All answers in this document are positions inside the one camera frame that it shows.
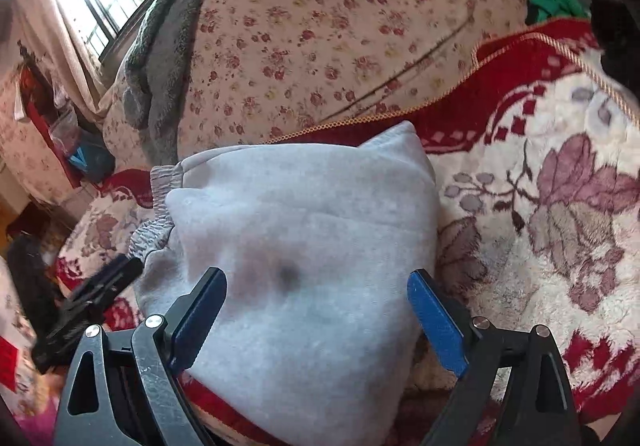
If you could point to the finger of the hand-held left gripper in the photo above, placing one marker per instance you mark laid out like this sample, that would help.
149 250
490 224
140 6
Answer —
90 296

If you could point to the light grey fleece pants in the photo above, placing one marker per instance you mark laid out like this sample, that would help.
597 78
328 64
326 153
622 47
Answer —
310 226

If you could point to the green cloth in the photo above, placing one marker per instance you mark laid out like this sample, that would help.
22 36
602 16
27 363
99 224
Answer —
555 4

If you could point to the grey fleece garment with buttons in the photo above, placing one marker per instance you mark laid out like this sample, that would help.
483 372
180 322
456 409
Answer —
155 66

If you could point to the red and white floral blanket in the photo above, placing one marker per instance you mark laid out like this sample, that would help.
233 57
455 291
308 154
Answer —
550 201

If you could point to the pink floral quilt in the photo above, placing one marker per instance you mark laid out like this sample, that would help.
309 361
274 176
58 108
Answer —
325 26

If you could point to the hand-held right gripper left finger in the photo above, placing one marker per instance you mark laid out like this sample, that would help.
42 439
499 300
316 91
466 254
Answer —
197 316

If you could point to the blue bag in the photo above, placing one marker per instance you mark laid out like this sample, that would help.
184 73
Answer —
90 159

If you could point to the pink cloth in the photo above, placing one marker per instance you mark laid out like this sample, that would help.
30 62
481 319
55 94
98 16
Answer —
37 431

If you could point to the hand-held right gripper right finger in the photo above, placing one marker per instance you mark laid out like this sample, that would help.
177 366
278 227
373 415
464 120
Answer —
435 321

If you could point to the beige curtain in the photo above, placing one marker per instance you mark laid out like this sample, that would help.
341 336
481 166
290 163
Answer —
65 56

